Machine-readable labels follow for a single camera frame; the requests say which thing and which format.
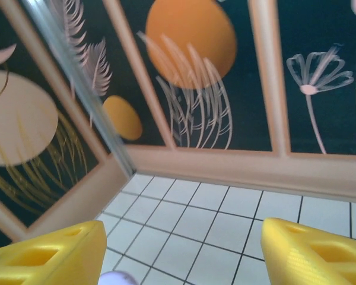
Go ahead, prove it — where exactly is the purple earbud charging case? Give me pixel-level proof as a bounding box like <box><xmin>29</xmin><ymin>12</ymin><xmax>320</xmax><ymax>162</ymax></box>
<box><xmin>99</xmin><ymin>270</ymin><xmax>137</xmax><ymax>285</ymax></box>

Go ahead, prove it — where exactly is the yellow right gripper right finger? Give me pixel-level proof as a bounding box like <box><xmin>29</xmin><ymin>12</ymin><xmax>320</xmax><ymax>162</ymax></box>
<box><xmin>260</xmin><ymin>217</ymin><xmax>356</xmax><ymax>285</ymax></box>

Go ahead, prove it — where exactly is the aluminium corner post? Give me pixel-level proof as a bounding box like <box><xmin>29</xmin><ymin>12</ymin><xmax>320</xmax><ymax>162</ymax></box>
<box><xmin>20</xmin><ymin>0</ymin><xmax>137</xmax><ymax>179</ymax></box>

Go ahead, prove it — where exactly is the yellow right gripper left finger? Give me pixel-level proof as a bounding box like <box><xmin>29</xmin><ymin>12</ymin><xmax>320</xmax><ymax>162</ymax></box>
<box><xmin>0</xmin><ymin>220</ymin><xmax>107</xmax><ymax>285</ymax></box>

